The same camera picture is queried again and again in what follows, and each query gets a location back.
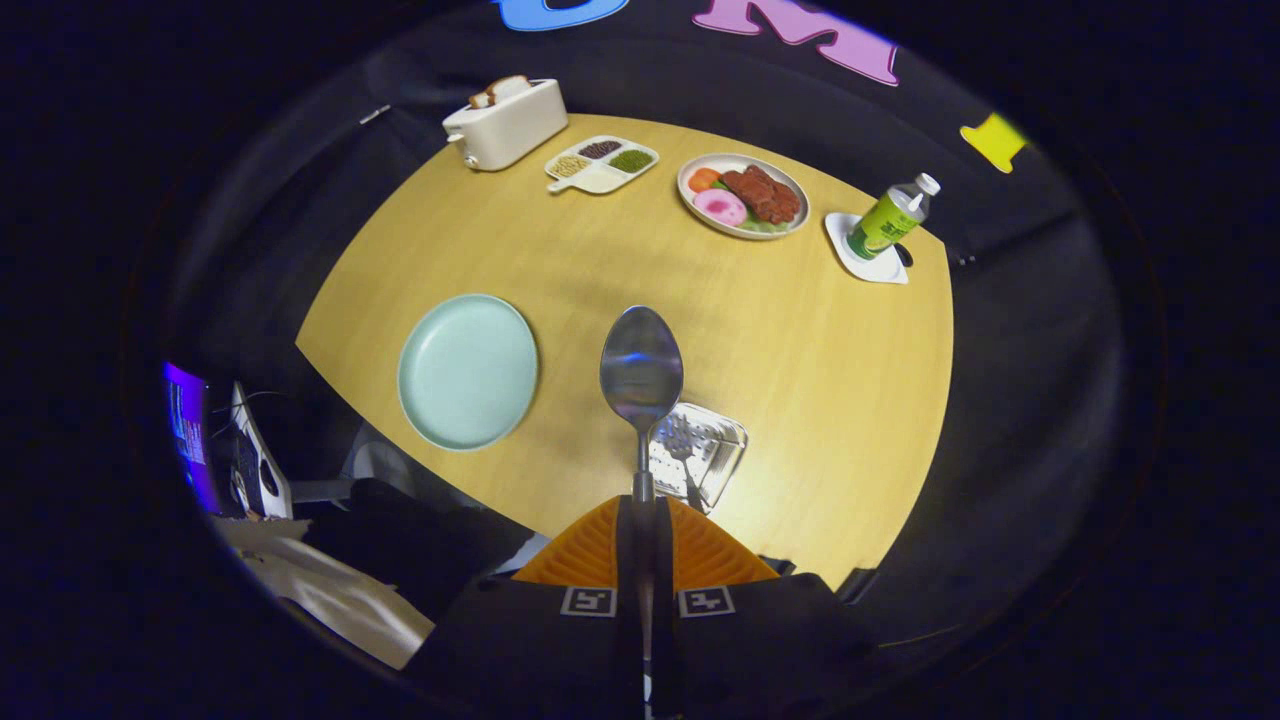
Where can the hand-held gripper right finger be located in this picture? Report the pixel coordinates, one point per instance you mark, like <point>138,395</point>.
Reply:
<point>760,640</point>

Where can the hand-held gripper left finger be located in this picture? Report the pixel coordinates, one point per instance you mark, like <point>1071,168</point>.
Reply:
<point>530,640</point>

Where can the silver metal fork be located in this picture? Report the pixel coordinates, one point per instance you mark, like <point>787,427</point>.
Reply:
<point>680,445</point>

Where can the silver metal spoon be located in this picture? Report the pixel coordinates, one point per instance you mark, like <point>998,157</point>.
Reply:
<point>640,365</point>

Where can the black table leg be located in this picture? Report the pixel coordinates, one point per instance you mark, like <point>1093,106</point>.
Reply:
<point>856,586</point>

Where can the pale cardboard sheet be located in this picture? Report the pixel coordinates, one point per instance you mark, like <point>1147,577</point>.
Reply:
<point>340,600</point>

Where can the perforated metal cutlery basket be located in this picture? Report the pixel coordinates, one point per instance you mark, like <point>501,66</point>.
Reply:
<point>720,445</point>

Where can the light green round plate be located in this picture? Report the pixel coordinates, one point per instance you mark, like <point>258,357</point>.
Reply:
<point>468,372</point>

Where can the white electronic device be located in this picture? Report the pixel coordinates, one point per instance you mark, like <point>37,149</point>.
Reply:
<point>275,490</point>

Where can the white square coaster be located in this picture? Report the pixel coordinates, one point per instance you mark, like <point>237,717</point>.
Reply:
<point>880,270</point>

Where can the glowing purple screen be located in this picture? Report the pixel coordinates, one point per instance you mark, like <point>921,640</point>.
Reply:
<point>188,430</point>

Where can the green lettuce leaf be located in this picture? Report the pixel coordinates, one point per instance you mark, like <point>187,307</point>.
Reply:
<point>765,226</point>

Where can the black backdrop cloth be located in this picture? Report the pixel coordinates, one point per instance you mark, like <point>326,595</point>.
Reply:
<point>1020,300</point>

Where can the green label plastic bottle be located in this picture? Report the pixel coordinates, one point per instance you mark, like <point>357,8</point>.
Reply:
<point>885,225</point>

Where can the pink round ham slice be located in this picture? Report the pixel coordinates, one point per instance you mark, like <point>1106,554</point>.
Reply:
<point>720,208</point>

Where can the white round food plate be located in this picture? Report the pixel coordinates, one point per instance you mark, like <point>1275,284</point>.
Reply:
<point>690,205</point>

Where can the brown steak pieces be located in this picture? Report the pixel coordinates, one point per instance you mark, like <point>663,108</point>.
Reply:
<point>765,195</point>

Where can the orange carrot slice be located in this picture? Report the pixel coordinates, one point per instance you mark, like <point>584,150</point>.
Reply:
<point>704,180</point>

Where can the white divided snack dish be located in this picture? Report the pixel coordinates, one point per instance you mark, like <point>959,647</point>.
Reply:
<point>605,181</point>

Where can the yellow soybean pile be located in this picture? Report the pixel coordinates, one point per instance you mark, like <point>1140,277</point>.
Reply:
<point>570,165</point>

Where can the green bean pile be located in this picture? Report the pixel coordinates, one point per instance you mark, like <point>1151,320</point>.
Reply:
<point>632,161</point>

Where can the dark red bean pile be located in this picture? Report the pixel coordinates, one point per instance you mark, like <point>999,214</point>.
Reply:
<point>600,150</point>

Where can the white toaster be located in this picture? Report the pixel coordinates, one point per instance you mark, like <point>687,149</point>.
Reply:
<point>510,130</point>

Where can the silver cloth clip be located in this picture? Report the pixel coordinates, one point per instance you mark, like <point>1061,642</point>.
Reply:
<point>375,114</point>

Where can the large toast slice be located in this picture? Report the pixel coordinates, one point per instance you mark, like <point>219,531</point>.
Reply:
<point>510,87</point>

